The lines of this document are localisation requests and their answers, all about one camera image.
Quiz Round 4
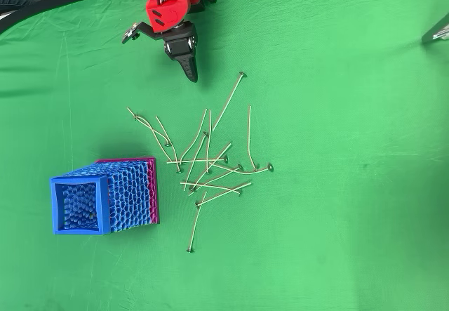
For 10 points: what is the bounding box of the candle wick with metal base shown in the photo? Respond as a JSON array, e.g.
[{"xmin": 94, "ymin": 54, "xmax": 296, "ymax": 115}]
[
  {"xmin": 155, "ymin": 115, "xmax": 182, "ymax": 174},
  {"xmin": 194, "ymin": 182, "xmax": 253, "ymax": 209},
  {"xmin": 211, "ymin": 162, "xmax": 274, "ymax": 176},
  {"xmin": 126, "ymin": 107, "xmax": 174, "ymax": 164},
  {"xmin": 166, "ymin": 154, "xmax": 229, "ymax": 166},
  {"xmin": 246, "ymin": 105, "xmax": 261, "ymax": 171},
  {"xmin": 186, "ymin": 191, "xmax": 208, "ymax": 254},
  {"xmin": 183, "ymin": 131, "xmax": 210, "ymax": 192},
  {"xmin": 188, "ymin": 164, "xmax": 244, "ymax": 197},
  {"xmin": 188, "ymin": 143, "xmax": 232, "ymax": 192},
  {"xmin": 211, "ymin": 71, "xmax": 248, "ymax": 132},
  {"xmin": 134, "ymin": 115, "xmax": 172, "ymax": 148},
  {"xmin": 178, "ymin": 108, "xmax": 208, "ymax": 164},
  {"xmin": 180, "ymin": 181, "xmax": 243, "ymax": 198}
]

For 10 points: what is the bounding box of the blue and magenta mesh basket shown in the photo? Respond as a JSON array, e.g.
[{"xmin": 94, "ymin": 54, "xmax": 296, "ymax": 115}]
[{"xmin": 49, "ymin": 156, "xmax": 161, "ymax": 237}]

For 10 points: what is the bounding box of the green cloth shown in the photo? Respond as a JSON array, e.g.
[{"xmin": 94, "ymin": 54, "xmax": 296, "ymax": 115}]
[{"xmin": 0, "ymin": 0, "xmax": 449, "ymax": 311}]

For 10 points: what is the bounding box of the silver metal stand pole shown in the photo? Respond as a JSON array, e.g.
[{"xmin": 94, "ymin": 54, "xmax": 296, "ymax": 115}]
[{"xmin": 421, "ymin": 13, "xmax": 449, "ymax": 44}]

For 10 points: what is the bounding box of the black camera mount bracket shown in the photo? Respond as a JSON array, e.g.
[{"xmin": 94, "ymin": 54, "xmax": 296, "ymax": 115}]
[{"xmin": 135, "ymin": 21, "xmax": 164, "ymax": 42}]

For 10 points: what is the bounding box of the small camera board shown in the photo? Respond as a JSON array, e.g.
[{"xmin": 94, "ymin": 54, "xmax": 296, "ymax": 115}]
[{"xmin": 121, "ymin": 22, "xmax": 140, "ymax": 45}]

